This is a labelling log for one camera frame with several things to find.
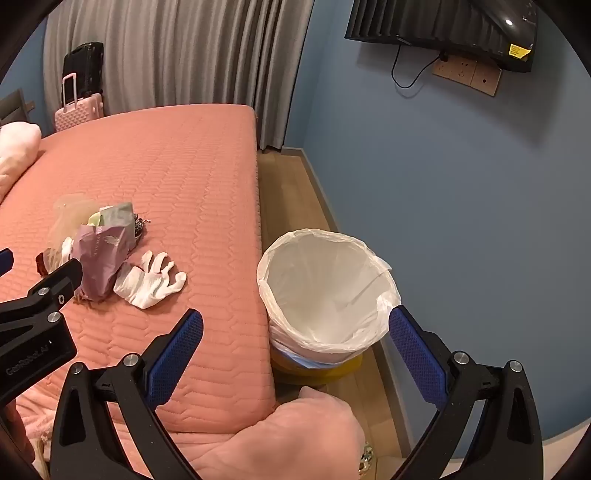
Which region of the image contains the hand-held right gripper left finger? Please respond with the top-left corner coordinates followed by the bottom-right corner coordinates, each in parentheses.
top-left (50, 308), bottom-right (205, 480)

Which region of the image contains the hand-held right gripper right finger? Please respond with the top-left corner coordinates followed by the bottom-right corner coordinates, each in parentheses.
top-left (389, 305), bottom-right (546, 480)

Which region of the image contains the dark red wrapper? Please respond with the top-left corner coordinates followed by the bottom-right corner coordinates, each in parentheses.
top-left (36, 249), bottom-right (61, 278)

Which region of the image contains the purple plastic bag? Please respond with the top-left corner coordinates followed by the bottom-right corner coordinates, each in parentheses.
top-left (76, 224), bottom-right (134, 303)

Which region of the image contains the beige sheer stocking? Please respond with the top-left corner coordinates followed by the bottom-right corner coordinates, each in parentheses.
top-left (46, 196), bottom-right (100, 268)

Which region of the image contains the white cotton glove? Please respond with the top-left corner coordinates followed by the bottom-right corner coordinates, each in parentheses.
top-left (121, 250), bottom-right (175, 287)
top-left (113, 265), bottom-right (188, 310)

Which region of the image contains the yellow waste bin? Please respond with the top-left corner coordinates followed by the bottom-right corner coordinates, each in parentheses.
top-left (270, 346), bottom-right (365, 386)

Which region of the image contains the white plastic bin liner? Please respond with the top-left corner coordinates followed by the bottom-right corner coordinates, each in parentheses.
top-left (257, 228), bottom-right (402, 365)

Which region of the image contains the pink fluffy pillow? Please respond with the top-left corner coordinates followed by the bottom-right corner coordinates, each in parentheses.
top-left (0, 121), bottom-right (43, 204)

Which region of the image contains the small gold patterned object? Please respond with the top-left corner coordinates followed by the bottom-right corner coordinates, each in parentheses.
top-left (358, 440), bottom-right (377, 476)

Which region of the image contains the pink fleece blanket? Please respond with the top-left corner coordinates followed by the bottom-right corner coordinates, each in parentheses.
top-left (14, 383), bottom-right (370, 480)

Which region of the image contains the pink quilted bed mattress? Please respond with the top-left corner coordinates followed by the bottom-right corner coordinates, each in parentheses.
top-left (0, 104), bottom-right (278, 437)

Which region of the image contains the dark wooden chair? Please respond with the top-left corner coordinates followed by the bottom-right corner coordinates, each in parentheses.
top-left (0, 89), bottom-right (35, 126)

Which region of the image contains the pink suitcase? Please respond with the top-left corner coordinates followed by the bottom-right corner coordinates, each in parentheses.
top-left (54, 73), bottom-right (105, 134)

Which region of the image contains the black suitcase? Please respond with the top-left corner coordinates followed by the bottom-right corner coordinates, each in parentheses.
top-left (63, 41), bottom-right (105, 100)

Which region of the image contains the grey pleated curtain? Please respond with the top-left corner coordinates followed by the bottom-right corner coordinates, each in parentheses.
top-left (42, 0), bottom-right (315, 152)

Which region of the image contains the black power cable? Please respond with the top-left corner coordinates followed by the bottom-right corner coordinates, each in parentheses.
top-left (392, 45), bottom-right (448, 89)

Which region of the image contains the beige wall socket panel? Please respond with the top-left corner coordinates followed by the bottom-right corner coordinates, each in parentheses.
top-left (433, 54), bottom-right (502, 99)

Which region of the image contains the black wall television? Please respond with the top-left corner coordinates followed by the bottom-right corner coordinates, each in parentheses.
top-left (344, 0), bottom-right (540, 73)

